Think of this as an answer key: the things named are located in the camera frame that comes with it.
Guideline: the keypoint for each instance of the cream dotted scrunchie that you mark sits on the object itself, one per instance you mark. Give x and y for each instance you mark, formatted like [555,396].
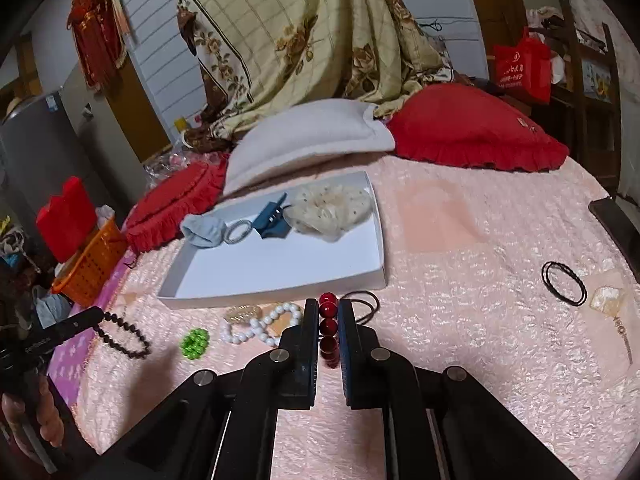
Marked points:
[327,210]

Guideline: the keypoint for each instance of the red shopping bag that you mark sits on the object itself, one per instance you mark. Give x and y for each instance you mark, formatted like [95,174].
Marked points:
[520,67]

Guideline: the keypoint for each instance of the clear plastic bags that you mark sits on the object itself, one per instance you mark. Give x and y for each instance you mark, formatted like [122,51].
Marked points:
[170,157]

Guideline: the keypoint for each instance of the orange plastic basket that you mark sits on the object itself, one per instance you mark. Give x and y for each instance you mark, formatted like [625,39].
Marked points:
[92,265]

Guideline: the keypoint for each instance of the red gift box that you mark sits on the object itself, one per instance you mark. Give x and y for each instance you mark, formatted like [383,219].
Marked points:
[67,220]

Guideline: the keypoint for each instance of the peach plastic piece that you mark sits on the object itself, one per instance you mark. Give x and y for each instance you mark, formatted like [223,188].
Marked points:
[280,322]

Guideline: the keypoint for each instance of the blue hair claw clip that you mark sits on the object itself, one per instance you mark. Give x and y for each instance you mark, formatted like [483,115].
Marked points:
[270,220]

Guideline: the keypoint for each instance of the white shallow cardboard tray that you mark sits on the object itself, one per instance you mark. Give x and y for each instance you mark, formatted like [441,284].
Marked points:
[280,267]

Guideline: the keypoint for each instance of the white pillow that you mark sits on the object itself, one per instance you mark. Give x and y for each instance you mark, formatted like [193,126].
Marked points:
[305,135]

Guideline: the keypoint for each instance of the light blue scrunchie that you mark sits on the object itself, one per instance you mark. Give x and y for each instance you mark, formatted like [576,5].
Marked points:
[202,232]

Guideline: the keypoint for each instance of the person's left hand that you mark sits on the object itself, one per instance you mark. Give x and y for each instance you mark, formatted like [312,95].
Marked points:
[50,417]

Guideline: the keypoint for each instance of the gold hair clip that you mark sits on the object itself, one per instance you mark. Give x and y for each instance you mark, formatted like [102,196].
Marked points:
[242,312]

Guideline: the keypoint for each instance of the dark flat box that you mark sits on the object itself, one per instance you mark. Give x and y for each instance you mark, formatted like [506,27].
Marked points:
[617,227]

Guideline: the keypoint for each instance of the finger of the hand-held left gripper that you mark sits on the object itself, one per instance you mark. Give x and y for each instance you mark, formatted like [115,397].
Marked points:
[70,325]

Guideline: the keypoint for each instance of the dark wooden shelf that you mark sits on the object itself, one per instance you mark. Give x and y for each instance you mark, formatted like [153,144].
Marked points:
[592,90]

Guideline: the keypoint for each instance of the grey refrigerator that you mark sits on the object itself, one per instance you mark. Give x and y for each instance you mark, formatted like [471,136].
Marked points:
[40,150]

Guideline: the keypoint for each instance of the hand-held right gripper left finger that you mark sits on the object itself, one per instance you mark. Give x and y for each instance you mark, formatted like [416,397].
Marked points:
[312,340]

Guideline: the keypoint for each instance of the pink bedspread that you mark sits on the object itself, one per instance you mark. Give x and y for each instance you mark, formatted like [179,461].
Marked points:
[475,320]

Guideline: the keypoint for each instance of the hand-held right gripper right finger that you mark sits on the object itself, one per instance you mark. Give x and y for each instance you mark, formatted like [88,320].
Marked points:
[346,345]

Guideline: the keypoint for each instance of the floral yellow blanket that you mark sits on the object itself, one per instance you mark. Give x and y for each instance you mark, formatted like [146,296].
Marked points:
[305,30]

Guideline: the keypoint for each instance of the large red ruffled pillow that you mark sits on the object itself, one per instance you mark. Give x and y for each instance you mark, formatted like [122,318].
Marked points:
[465,125]

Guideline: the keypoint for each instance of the small red ruffled pillow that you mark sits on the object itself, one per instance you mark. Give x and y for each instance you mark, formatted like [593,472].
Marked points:
[170,205]

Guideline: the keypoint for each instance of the purple flowered sheet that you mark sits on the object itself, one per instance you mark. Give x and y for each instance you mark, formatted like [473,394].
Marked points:
[75,365]

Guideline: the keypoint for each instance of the red hanging decoration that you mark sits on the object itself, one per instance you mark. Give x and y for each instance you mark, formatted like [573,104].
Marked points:
[97,35]

